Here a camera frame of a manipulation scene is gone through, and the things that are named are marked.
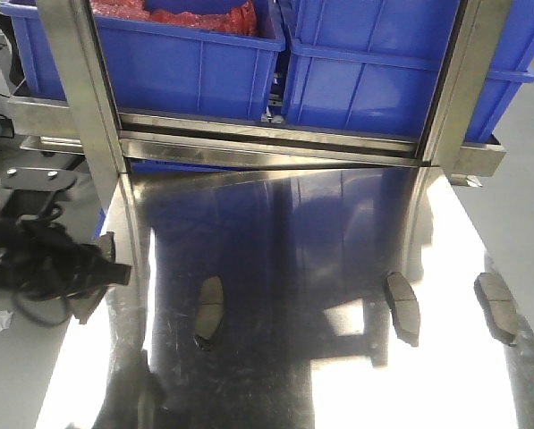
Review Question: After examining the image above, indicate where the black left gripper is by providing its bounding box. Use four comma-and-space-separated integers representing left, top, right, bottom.
0, 219, 131, 300

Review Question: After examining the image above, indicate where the grey brake pad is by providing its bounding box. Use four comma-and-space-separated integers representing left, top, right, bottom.
474, 273, 519, 347
69, 231, 116, 324

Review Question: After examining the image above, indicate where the blue crate left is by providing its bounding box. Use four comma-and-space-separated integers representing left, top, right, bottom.
0, 1, 285, 121

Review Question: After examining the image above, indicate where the red plastic bag in crate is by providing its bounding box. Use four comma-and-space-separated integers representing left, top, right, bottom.
89, 1, 259, 37

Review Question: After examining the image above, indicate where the brake pad centre right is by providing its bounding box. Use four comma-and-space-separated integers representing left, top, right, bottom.
384, 272, 421, 347

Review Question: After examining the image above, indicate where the steel upright post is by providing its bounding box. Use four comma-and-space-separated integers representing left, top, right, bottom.
416, 0, 512, 177
36, 0, 127, 211

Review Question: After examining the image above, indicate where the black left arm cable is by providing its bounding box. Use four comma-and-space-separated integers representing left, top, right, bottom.
11, 205, 75, 326

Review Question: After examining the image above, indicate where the brake pad centre left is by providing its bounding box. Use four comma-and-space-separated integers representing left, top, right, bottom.
193, 276, 225, 351

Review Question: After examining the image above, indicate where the large blue crate right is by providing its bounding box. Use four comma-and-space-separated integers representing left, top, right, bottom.
280, 1, 534, 143

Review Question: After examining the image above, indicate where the steel shelf frame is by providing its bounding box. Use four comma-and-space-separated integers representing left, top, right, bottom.
6, 88, 507, 180

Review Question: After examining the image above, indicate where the steel upright post right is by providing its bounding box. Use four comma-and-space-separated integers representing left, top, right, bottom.
416, 0, 512, 177

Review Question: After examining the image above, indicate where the steel upright post left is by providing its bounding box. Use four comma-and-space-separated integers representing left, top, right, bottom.
36, 0, 127, 211

